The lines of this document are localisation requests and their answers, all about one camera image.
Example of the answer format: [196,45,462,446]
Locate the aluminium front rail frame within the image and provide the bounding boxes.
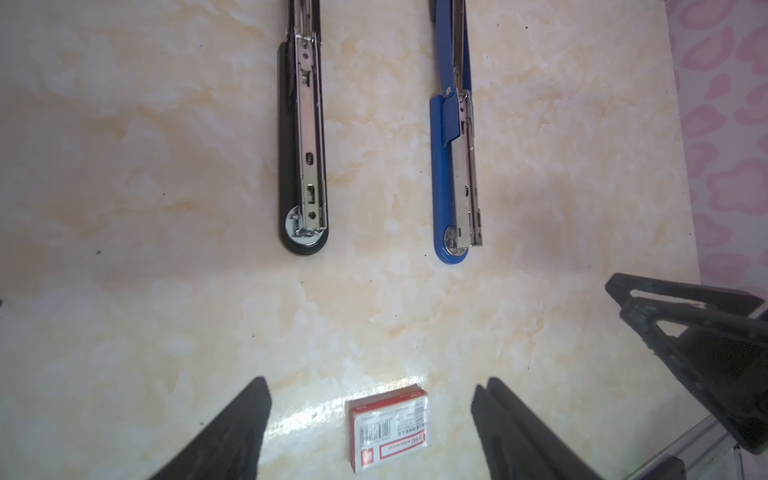
[628,416,744,480]

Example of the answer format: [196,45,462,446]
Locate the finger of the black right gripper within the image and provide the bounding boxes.
[605,273,765,317]
[620,298,767,454]

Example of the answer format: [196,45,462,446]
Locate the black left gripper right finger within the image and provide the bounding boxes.
[471,377,599,480]

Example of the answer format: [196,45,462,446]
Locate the red white staple box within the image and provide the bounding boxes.
[347,384,431,474]

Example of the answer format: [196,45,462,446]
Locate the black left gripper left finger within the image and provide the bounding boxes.
[152,377,272,480]

